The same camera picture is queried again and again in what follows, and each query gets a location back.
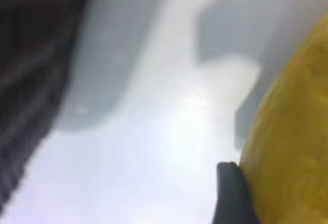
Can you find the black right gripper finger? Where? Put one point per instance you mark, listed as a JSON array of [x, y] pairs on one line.
[[233, 198]]

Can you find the yellow banana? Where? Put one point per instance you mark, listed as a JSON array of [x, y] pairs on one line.
[[294, 144]]

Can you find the dark brown wicker basket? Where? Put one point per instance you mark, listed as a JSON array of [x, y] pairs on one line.
[[25, 55]]

